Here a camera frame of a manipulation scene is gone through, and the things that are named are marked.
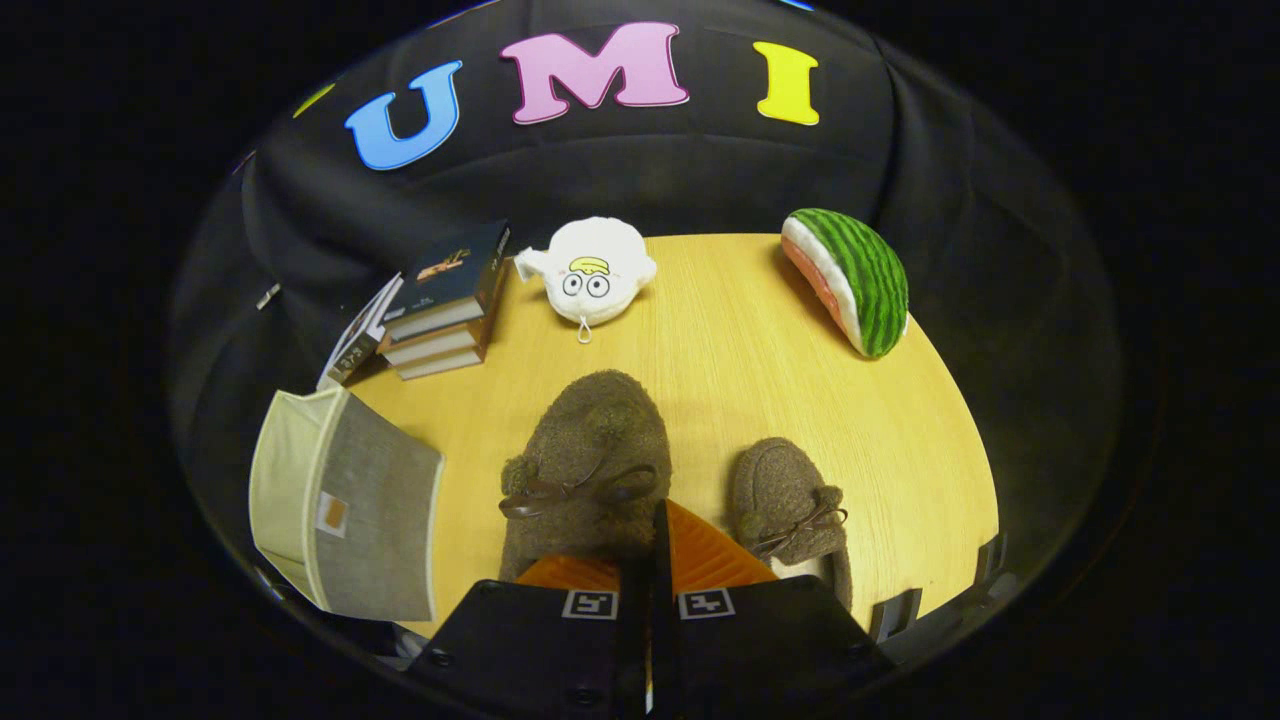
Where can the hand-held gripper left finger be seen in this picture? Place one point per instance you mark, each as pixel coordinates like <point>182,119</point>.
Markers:
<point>540,640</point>

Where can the grey fabric storage box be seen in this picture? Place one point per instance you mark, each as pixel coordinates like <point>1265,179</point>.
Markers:
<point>380,520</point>

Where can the brown fuzzy shoe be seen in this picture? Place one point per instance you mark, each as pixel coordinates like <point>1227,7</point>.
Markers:
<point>590,430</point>
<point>775,480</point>

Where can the white plush toy with face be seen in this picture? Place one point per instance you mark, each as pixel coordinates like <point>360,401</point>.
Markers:
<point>595,270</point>

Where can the white cover book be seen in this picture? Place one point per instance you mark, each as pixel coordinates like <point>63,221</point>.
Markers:
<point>352,345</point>

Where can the watermelon slice plush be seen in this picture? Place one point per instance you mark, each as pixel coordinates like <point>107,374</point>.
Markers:
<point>860,280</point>

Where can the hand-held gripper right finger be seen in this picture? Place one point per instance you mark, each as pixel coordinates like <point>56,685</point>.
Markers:
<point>760,640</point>

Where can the brown cover book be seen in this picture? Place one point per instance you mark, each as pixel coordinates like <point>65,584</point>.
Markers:
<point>435,345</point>
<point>440,363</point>

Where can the dark blue book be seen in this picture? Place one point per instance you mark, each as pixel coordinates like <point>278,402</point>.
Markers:
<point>450,270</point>

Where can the white printed sheet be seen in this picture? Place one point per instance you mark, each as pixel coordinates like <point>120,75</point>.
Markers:
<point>400,645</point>

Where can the pale clip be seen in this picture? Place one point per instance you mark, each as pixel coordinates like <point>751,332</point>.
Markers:
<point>268,295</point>

